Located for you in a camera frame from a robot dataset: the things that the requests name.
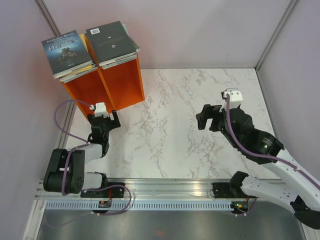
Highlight purple galaxy Crusoe book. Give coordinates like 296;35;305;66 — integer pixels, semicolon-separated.
59;64;98;83

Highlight teal Jules Verne book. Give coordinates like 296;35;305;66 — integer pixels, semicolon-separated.
101;56;140;70

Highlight dark Wuthering Heights book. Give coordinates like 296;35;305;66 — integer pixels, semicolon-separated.
41;30;93;79

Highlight green garden book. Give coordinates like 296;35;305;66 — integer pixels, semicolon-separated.
98;23;140;65

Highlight black book with barcode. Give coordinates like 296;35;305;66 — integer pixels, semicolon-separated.
86;21;140;66

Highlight pale Great Gatsby book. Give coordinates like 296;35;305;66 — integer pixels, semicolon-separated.
98;24;140;67

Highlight yellow book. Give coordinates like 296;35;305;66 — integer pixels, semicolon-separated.
71;32;95;74

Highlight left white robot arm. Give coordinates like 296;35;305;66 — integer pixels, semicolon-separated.
43;110;121;198

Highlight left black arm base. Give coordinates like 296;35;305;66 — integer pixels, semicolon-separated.
80;182;126;200

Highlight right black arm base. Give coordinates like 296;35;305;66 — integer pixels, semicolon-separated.
211;182;256;199

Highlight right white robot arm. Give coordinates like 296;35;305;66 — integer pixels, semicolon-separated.
195;104;320;230

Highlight orange wooden shelf box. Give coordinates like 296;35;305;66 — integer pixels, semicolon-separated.
61;33;146;122

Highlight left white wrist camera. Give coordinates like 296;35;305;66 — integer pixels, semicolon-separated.
89;102;110;118

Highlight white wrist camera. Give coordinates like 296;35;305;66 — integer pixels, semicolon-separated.
219;88;243;112
89;102;110;118

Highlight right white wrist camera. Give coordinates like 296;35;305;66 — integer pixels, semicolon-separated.
219;88;243;112

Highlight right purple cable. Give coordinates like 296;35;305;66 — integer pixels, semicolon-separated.
224;92;320;217

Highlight aluminium rail frame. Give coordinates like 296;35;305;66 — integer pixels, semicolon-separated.
22;99;320;240

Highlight white slotted cable duct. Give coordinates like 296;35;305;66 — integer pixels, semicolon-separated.
45;200;234;211

